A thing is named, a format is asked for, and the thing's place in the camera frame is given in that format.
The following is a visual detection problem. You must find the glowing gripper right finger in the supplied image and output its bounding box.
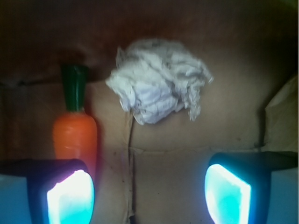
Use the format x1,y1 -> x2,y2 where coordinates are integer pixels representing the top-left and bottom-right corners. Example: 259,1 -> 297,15
205,151 -> 299,224

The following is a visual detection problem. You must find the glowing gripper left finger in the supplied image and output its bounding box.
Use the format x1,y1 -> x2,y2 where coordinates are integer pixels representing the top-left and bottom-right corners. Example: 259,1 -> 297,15
0,159 -> 95,224

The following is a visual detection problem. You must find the orange toy carrot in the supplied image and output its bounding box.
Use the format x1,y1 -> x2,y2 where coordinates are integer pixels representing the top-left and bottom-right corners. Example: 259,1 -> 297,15
52,64 -> 98,178

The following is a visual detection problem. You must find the brown paper bag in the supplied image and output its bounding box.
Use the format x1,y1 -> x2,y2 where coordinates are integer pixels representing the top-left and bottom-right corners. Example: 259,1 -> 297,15
0,0 -> 299,224

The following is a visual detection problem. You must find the crumpled white paper ball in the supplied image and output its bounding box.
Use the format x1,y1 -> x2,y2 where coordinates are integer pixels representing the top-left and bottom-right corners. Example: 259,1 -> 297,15
106,39 -> 214,125

